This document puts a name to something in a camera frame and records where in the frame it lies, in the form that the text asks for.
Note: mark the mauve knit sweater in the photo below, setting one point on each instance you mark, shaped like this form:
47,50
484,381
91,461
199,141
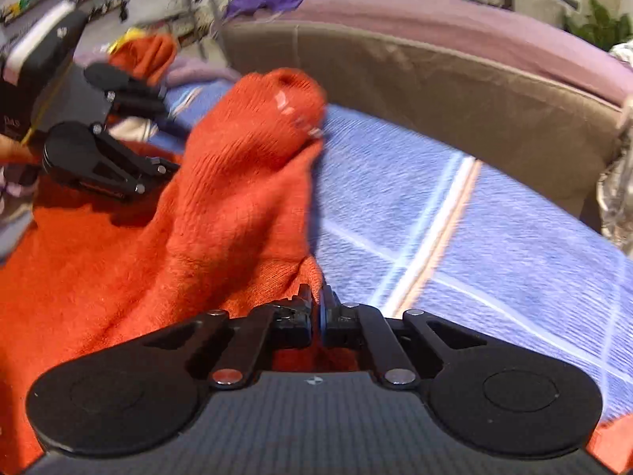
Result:
198,73

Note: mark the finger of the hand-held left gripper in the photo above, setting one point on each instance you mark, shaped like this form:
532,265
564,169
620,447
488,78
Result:
126,170
131,94

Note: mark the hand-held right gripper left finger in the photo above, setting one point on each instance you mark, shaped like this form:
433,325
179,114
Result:
310,317

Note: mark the orange knit sweater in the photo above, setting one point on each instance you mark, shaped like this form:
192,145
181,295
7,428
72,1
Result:
212,198

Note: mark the beige cushion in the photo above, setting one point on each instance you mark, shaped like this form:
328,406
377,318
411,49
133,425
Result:
536,2

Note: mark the floral patterned pillow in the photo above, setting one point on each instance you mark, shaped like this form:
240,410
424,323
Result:
618,183

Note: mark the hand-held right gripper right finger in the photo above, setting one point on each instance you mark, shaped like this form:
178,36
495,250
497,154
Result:
325,317

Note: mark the green potted plant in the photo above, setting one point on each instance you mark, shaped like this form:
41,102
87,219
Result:
601,27

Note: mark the brown upholstered headboard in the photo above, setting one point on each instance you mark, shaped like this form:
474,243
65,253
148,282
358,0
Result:
420,89

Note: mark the person's left hand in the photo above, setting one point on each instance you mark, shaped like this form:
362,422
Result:
12,151

